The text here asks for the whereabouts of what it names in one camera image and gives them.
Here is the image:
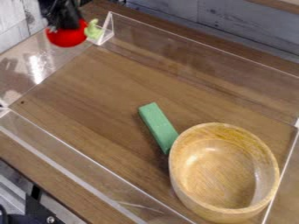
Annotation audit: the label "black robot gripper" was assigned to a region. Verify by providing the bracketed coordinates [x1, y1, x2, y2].
[39, 0, 81, 31]

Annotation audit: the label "red plush tomato toy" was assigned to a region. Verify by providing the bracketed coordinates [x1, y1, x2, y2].
[45, 18, 89, 48]

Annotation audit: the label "green rectangular block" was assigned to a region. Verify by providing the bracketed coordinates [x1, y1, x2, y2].
[137, 102, 179, 155]

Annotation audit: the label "clear acrylic tray walls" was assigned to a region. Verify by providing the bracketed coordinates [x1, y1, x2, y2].
[0, 12, 299, 224]

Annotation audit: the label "wooden bowl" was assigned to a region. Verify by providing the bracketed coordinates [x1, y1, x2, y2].
[168, 122, 280, 223]

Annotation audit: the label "clear acrylic corner bracket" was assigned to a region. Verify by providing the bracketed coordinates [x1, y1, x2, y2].
[87, 12, 115, 46]

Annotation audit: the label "black metal frame clamp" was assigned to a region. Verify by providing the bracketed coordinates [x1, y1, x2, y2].
[0, 185, 65, 224]

